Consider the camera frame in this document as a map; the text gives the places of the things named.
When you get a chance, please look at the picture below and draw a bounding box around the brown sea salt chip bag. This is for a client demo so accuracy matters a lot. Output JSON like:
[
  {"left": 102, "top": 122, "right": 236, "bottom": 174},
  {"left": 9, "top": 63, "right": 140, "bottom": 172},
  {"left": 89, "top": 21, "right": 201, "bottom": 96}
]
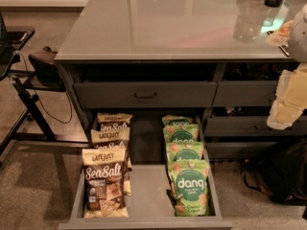
[
  {"left": 91, "top": 128, "right": 131, "bottom": 196},
  {"left": 83, "top": 147, "right": 129, "bottom": 219},
  {"left": 97, "top": 113, "right": 132, "bottom": 132}
]

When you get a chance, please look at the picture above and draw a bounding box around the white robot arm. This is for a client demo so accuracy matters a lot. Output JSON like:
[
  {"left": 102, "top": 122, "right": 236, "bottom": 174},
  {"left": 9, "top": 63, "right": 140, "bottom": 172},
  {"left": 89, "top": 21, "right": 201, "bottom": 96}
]
[{"left": 266, "top": 4, "right": 307, "bottom": 130}]

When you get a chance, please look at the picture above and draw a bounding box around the grey top right drawer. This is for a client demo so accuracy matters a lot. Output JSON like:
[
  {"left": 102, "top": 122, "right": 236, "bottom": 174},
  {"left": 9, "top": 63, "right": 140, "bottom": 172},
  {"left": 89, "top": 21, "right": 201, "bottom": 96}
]
[{"left": 213, "top": 80, "right": 277, "bottom": 107}]

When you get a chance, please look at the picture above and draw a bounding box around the black bag on floor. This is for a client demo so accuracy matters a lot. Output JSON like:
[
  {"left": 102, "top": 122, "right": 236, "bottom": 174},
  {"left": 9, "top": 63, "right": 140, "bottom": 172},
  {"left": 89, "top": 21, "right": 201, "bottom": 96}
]
[{"left": 243, "top": 137, "right": 307, "bottom": 206}]

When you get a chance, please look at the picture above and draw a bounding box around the grey right bottom drawer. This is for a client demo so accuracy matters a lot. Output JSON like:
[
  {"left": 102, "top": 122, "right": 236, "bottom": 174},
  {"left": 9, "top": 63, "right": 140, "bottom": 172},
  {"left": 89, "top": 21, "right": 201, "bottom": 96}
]
[{"left": 206, "top": 142, "right": 273, "bottom": 160}]

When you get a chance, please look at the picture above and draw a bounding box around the green dang chip bag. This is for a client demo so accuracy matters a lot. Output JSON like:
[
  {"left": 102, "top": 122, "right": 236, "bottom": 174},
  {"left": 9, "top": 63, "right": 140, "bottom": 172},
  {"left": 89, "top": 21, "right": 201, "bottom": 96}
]
[
  {"left": 162, "top": 115, "right": 194, "bottom": 126},
  {"left": 168, "top": 159, "right": 210, "bottom": 217},
  {"left": 166, "top": 142, "right": 204, "bottom": 162},
  {"left": 163, "top": 124, "right": 199, "bottom": 143}
]

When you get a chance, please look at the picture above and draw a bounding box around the rear green Dang chip bag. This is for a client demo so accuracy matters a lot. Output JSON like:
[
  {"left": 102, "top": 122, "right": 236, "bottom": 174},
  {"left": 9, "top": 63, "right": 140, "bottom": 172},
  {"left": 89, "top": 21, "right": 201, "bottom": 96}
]
[{"left": 162, "top": 115, "right": 194, "bottom": 126}]

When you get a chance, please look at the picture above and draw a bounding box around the front green Dang chip bag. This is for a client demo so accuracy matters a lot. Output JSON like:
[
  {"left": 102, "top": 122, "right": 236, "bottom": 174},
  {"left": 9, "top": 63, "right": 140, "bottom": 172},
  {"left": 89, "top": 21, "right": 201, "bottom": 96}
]
[{"left": 168, "top": 159, "right": 210, "bottom": 217}]

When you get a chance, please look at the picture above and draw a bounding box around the open grey middle drawer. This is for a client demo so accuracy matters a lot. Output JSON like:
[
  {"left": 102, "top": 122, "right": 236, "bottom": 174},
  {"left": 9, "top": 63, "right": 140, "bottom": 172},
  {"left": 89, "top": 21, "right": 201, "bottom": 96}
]
[{"left": 59, "top": 114, "right": 232, "bottom": 230}]

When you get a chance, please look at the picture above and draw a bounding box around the grey top left drawer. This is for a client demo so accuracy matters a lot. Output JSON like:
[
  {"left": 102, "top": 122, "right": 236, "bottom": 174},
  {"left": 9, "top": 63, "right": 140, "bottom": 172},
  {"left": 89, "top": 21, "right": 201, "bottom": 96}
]
[{"left": 74, "top": 81, "right": 217, "bottom": 108}]

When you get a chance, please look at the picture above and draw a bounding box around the black and white marker tag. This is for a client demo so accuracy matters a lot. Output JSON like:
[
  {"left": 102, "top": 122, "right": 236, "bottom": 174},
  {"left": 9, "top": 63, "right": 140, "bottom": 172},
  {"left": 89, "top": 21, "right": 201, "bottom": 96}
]
[{"left": 267, "top": 31, "right": 290, "bottom": 57}]

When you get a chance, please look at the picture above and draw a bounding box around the black chair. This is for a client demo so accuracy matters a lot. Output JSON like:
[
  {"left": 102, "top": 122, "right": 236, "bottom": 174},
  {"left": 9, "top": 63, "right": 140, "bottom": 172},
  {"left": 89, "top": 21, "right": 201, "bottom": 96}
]
[{"left": 0, "top": 16, "right": 87, "bottom": 154}]

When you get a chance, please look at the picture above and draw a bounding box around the grey counter cabinet frame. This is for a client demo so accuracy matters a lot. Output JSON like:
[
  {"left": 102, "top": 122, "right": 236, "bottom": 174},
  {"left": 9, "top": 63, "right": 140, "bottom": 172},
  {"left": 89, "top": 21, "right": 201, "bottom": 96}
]
[{"left": 57, "top": 58, "right": 299, "bottom": 143}]

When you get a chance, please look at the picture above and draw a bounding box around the black cable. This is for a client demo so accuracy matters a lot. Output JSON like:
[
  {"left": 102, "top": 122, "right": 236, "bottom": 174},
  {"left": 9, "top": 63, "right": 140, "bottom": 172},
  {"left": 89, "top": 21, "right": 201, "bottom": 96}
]
[{"left": 12, "top": 50, "right": 74, "bottom": 125}]

